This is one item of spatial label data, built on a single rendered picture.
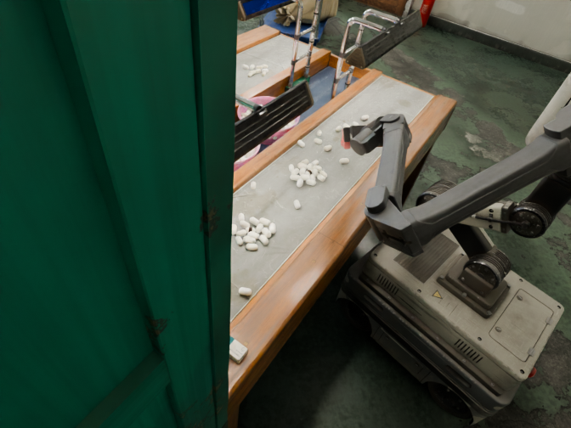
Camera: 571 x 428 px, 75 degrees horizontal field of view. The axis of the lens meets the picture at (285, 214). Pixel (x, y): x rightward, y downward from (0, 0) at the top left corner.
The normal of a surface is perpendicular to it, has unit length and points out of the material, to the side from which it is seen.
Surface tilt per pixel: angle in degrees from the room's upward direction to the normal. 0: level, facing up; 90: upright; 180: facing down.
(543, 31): 90
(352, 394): 0
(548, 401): 0
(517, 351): 0
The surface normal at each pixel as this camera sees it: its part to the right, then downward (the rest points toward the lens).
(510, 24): -0.58, 0.53
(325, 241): 0.12, -0.69
